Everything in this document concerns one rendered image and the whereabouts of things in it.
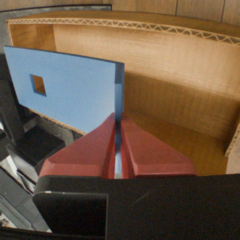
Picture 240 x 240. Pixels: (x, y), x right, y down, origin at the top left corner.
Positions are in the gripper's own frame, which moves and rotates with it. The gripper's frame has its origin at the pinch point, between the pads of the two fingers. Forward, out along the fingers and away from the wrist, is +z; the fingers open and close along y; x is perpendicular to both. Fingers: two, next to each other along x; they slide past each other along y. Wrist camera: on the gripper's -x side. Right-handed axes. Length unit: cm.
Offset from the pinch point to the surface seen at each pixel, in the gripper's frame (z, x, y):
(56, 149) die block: 16.7, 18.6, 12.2
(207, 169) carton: 0.6, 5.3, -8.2
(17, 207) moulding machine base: 223, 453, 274
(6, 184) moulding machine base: 292, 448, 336
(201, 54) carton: 6.7, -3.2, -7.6
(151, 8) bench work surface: 9.9, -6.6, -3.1
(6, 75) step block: 18.3, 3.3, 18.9
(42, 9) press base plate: 18.3, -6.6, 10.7
